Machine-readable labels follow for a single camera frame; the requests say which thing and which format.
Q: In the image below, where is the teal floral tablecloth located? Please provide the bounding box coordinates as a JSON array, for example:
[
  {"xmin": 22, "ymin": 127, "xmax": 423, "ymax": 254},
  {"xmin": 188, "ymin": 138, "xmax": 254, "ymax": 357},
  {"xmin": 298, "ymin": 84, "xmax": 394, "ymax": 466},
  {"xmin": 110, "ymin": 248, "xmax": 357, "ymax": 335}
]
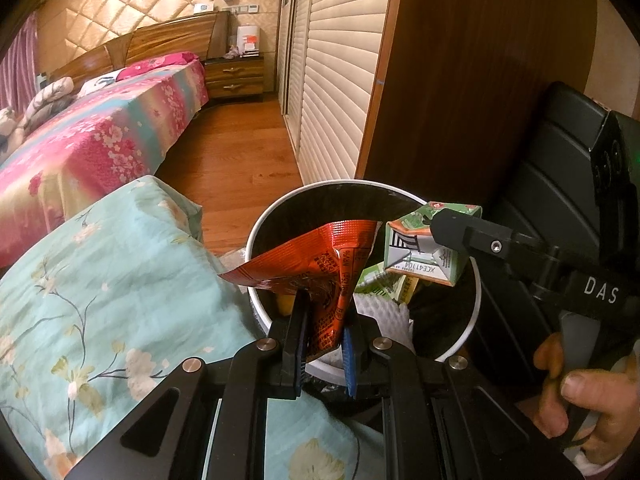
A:
[{"xmin": 0, "ymin": 175, "xmax": 386, "ymax": 480}]

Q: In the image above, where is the person's right hand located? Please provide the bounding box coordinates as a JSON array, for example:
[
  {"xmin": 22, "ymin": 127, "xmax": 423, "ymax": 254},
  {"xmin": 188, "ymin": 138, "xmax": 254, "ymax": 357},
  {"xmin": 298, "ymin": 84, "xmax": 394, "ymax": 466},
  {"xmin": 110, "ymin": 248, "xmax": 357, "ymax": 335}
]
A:
[{"xmin": 532, "ymin": 332, "xmax": 640, "ymax": 456}]

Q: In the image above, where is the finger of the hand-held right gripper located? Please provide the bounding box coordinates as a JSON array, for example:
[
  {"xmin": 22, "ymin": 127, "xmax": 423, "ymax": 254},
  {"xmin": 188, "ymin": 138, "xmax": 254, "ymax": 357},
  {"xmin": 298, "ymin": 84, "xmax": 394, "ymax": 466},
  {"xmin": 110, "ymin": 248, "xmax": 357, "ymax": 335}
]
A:
[{"xmin": 429, "ymin": 208, "xmax": 561, "ymax": 286}]

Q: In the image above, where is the green snack bag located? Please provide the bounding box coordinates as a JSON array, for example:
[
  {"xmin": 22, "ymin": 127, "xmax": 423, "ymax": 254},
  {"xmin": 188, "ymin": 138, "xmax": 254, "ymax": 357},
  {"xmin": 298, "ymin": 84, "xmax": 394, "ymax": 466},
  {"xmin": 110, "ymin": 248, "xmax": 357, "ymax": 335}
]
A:
[{"xmin": 356, "ymin": 265, "xmax": 418, "ymax": 306}]

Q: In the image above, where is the white box with orange label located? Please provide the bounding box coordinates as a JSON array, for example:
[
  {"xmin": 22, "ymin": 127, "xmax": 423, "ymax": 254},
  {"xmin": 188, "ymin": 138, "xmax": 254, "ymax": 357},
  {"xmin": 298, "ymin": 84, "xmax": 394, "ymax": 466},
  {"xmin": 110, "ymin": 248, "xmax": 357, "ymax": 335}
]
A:
[{"xmin": 236, "ymin": 25, "xmax": 261, "ymax": 56}]

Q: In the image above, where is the pink floral pillow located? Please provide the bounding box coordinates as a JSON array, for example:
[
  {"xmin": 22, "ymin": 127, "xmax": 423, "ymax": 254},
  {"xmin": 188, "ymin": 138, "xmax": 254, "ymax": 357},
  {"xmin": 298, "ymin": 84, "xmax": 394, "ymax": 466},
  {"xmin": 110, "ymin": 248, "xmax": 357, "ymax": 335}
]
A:
[{"xmin": 116, "ymin": 51, "xmax": 201, "ymax": 81}]

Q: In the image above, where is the white rimmed trash bin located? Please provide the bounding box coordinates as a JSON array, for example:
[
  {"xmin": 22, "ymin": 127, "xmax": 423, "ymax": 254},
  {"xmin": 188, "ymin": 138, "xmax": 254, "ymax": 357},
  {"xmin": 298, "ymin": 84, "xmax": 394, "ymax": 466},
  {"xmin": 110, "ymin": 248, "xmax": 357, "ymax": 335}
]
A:
[{"xmin": 245, "ymin": 180, "xmax": 483, "ymax": 386}]

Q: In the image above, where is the white pillow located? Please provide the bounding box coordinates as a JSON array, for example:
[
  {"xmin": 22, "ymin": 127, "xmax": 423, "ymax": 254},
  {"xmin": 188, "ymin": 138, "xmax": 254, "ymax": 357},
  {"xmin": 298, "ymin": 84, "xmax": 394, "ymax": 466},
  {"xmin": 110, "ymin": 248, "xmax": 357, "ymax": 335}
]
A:
[{"xmin": 77, "ymin": 74, "xmax": 121, "ymax": 98}]

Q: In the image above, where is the bed with pink floral sheet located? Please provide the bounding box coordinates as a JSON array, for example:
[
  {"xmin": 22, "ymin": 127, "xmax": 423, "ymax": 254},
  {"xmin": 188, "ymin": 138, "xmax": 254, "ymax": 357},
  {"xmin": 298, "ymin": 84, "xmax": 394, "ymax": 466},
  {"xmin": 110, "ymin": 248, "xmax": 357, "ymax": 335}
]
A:
[{"xmin": 0, "ymin": 57, "xmax": 210, "ymax": 268}]

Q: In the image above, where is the green drink carton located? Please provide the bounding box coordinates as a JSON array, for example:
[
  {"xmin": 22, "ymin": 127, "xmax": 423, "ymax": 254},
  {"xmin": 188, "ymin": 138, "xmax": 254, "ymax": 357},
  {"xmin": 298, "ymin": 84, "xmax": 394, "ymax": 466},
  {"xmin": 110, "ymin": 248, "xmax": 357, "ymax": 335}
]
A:
[{"xmin": 382, "ymin": 201, "xmax": 483, "ymax": 288}]

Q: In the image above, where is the white foam net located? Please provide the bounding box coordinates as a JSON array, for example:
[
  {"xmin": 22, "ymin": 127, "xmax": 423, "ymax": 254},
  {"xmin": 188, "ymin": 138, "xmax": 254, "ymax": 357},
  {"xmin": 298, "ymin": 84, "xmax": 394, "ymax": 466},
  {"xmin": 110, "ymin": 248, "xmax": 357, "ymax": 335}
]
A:
[{"xmin": 320, "ymin": 295, "xmax": 416, "ymax": 366}]

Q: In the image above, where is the folded white patterned quilt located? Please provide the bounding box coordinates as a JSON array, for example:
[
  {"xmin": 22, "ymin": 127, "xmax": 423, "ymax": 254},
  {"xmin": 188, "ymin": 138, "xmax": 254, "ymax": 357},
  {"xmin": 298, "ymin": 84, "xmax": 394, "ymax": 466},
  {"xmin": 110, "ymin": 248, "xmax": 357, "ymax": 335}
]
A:
[{"xmin": 20, "ymin": 77, "xmax": 73, "ymax": 121}]

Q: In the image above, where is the folded blue heart quilt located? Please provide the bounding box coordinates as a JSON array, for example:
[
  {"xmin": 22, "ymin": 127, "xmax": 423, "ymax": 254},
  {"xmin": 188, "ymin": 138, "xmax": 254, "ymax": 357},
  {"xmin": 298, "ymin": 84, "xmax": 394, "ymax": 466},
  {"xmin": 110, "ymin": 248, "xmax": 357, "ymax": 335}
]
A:
[{"xmin": 0, "ymin": 107, "xmax": 26, "ymax": 151}]

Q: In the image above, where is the wooden nightstand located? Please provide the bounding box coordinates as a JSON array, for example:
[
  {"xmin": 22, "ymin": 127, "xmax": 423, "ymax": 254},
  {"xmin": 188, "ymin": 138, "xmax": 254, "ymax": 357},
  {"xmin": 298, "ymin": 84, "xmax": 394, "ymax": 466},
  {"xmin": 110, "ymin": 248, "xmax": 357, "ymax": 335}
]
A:
[{"xmin": 202, "ymin": 55, "xmax": 266, "ymax": 103}]

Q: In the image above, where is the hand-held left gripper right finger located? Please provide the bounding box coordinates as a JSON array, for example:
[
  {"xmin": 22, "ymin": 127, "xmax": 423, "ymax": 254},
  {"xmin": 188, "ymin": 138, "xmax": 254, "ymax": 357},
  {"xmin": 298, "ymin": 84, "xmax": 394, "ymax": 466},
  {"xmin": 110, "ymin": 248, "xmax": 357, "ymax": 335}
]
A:
[{"xmin": 341, "ymin": 312, "xmax": 583, "ymax": 480}]

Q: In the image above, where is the black chair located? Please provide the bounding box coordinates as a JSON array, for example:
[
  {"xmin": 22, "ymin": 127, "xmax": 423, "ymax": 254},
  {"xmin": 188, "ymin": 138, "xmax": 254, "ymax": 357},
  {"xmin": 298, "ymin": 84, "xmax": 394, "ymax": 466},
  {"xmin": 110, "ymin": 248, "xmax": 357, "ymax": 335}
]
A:
[{"xmin": 470, "ymin": 80, "xmax": 640, "ymax": 361}]

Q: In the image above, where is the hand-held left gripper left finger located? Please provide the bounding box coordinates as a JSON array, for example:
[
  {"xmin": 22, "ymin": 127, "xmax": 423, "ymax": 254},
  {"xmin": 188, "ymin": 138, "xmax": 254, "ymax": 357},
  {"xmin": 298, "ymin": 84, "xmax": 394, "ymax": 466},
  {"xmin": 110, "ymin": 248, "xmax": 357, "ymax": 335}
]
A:
[{"xmin": 65, "ymin": 290, "xmax": 313, "ymax": 480}]

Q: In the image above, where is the wooden headboard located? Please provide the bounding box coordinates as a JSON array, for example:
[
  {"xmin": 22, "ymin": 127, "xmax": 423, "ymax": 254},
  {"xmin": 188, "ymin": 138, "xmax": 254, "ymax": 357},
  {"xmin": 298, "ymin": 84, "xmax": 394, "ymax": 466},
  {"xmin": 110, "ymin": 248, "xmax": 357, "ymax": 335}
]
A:
[{"xmin": 47, "ymin": 10, "xmax": 233, "ymax": 83}]

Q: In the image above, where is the red snack packet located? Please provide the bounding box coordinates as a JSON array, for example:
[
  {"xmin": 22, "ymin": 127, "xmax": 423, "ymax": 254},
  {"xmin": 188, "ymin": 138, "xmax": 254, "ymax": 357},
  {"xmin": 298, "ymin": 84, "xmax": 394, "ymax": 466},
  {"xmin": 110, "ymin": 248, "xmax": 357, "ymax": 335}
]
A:
[{"xmin": 217, "ymin": 219, "xmax": 383, "ymax": 361}]

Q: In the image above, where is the pink curtain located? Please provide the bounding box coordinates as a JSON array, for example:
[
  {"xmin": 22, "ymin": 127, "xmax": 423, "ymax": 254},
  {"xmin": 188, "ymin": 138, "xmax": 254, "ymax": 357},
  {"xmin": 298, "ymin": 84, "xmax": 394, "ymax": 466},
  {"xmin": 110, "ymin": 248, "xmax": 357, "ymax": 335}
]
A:
[{"xmin": 0, "ymin": 12, "xmax": 40, "ymax": 111}]

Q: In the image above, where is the louvered door wardrobe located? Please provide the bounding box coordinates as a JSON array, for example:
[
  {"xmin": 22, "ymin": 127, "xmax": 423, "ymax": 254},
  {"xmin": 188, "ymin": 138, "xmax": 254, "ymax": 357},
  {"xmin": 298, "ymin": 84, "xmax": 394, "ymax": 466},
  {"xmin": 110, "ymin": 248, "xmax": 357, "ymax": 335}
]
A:
[{"xmin": 274, "ymin": 0, "xmax": 598, "ymax": 201}]

